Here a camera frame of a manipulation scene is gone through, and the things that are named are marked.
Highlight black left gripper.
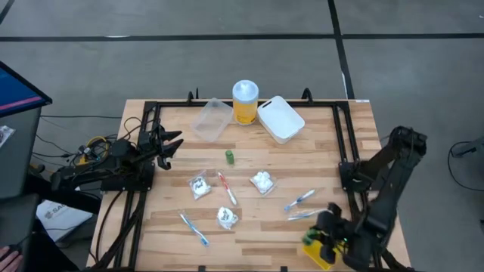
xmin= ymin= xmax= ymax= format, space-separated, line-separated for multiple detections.
xmin=136 ymin=124 xmax=185 ymax=171

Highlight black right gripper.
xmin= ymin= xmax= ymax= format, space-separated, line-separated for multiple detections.
xmin=312 ymin=202 xmax=361 ymax=266

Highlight clear bag of white cotton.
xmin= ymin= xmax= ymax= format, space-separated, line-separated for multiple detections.
xmin=188 ymin=170 xmax=213 ymax=200
xmin=249 ymin=170 xmax=278 ymax=197
xmin=216 ymin=206 xmax=240 ymax=230

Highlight yellow plastic basket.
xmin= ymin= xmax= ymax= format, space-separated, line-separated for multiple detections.
xmin=301 ymin=237 xmax=347 ymax=271

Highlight clear wrapped pale toothbrush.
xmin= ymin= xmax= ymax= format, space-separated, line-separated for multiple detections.
xmin=287 ymin=209 xmax=327 ymax=222

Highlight clear plastic container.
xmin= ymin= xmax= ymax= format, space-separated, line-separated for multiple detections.
xmin=189 ymin=97 xmax=234 ymax=143

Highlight blue and white toothbrush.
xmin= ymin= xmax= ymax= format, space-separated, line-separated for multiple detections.
xmin=284 ymin=188 xmax=316 ymax=212

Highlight red and white toothbrush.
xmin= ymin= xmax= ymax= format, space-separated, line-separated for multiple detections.
xmin=217 ymin=172 xmax=238 ymax=207

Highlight yellow disinfecting wipes canister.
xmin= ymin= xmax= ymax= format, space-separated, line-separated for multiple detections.
xmin=231 ymin=79 xmax=260 ymax=126

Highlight white plastic bin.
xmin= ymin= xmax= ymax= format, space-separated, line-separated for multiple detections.
xmin=256 ymin=95 xmax=306 ymax=145

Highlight white printed box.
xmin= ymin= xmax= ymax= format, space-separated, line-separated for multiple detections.
xmin=36 ymin=199 xmax=94 ymax=243

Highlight dark grey cabinet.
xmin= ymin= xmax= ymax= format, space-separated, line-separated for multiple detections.
xmin=0 ymin=107 xmax=42 ymax=199

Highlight monitor with blue screen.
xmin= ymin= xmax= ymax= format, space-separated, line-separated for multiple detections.
xmin=0 ymin=60 xmax=53 ymax=118

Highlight small clear packet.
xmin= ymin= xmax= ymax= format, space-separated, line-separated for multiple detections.
xmin=0 ymin=125 xmax=16 ymax=148

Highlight person's hand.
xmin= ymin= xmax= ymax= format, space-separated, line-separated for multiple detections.
xmin=0 ymin=245 xmax=23 ymax=272

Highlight black metal table frame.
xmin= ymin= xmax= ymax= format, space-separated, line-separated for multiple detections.
xmin=88 ymin=87 xmax=413 ymax=272

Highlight tangled yellow black cables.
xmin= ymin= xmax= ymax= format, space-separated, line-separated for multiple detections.
xmin=73 ymin=134 xmax=114 ymax=165

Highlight black floor cable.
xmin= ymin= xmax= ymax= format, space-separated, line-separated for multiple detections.
xmin=447 ymin=140 xmax=484 ymax=192

